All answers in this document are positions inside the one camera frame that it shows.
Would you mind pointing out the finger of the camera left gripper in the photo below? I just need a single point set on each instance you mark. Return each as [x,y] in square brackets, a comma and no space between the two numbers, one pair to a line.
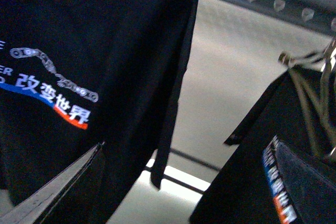
[50,190]

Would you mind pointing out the camera right gripper finger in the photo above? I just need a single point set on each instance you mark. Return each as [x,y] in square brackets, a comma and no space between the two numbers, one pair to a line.
[309,182]

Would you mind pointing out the metal wire hanger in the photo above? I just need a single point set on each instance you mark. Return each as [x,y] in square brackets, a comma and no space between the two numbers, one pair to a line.
[314,78]

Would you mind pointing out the black t-shirt with logo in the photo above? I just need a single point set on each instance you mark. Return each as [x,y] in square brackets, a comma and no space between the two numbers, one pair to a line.
[80,73]

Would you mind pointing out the lower black metal bar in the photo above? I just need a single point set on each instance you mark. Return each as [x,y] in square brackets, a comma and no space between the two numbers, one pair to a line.
[189,171]

